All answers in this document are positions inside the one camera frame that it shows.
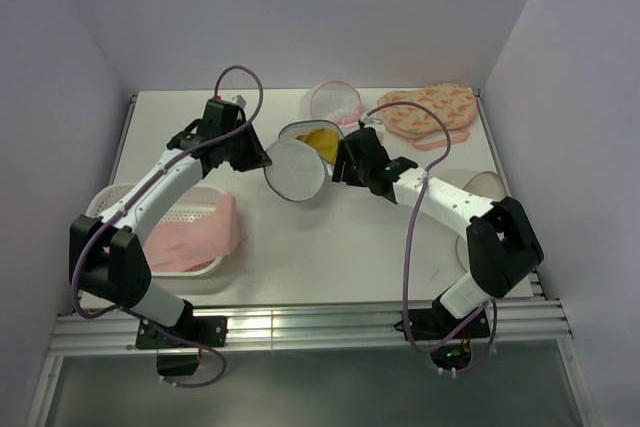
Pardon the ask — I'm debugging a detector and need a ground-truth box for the peach patterned laundry bag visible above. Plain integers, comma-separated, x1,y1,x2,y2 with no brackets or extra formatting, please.
374,82,478,151

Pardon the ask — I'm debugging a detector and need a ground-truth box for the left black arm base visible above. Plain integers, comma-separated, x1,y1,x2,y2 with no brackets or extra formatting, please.
134,315,228,388

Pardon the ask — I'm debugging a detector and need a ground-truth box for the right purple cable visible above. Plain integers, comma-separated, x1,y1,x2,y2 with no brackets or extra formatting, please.
362,102,499,376

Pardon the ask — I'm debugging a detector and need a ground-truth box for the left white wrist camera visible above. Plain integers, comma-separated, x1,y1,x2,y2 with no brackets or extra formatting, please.
213,94,247,109

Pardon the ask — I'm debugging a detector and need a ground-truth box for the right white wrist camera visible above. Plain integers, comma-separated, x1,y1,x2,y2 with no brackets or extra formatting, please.
358,114,384,128

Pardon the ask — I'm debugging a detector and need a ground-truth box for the pink bra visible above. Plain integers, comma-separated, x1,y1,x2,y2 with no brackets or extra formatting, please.
144,194,245,274

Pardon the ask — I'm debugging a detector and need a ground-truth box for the clear mesh laundry bag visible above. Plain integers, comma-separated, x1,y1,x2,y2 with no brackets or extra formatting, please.
455,171,508,272

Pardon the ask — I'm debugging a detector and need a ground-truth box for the white plastic basket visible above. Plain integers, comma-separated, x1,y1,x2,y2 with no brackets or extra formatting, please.
85,183,225,279

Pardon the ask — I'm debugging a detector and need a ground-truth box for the purple cable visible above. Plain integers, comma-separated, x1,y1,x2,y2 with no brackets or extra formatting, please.
71,65,264,391
362,102,499,376

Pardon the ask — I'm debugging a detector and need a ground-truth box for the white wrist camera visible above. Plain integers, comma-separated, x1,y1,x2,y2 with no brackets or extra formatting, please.
358,114,384,128
213,94,247,109

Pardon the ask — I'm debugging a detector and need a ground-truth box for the pink trimmed mesh laundry bag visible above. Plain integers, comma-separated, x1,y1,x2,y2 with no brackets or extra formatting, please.
298,80,363,128

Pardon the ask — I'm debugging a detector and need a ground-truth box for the grey trimmed mesh laundry bag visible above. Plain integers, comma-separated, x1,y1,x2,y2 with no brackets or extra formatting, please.
264,120,344,203

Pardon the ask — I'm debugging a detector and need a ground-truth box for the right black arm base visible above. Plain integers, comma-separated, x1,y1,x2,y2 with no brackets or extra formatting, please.
408,299,496,374

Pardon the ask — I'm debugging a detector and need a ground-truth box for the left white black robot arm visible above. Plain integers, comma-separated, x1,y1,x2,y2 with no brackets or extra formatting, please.
69,96,272,346

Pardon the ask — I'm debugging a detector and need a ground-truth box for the yellow bra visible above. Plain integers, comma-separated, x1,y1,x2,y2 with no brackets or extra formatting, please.
295,128,341,164

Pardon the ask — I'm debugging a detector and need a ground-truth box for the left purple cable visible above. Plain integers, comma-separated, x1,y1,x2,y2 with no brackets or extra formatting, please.
71,65,264,391

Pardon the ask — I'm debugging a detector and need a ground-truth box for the aluminium mounting rail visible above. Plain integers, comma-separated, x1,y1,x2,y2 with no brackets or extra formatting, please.
46,297,573,357

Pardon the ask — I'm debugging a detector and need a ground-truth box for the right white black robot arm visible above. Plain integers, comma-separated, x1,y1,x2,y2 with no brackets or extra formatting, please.
332,127,544,337

